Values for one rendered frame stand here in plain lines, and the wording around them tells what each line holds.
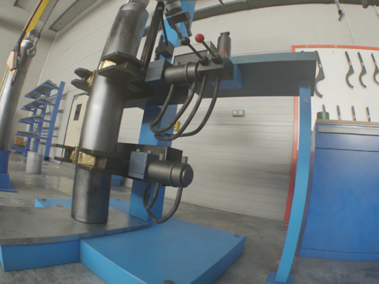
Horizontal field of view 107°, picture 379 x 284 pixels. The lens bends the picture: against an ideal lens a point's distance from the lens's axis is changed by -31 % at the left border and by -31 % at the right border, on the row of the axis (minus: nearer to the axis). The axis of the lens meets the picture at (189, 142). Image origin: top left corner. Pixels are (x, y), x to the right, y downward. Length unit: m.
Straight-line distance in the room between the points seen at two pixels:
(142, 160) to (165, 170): 0.13
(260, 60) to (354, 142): 0.88
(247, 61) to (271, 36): 2.43
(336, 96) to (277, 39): 1.25
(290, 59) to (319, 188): 0.86
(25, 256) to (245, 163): 2.49
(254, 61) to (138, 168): 0.71
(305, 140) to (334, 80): 2.01
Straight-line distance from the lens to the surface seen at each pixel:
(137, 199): 1.43
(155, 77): 1.01
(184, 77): 0.94
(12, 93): 2.23
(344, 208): 1.47
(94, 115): 1.08
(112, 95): 1.10
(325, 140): 1.46
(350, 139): 1.50
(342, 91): 2.88
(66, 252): 0.99
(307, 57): 0.95
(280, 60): 0.94
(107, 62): 1.07
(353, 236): 1.54
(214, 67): 0.87
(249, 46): 3.34
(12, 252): 0.90
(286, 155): 2.63
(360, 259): 1.61
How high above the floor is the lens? 0.52
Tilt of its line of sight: 7 degrees up
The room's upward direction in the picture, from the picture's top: 8 degrees clockwise
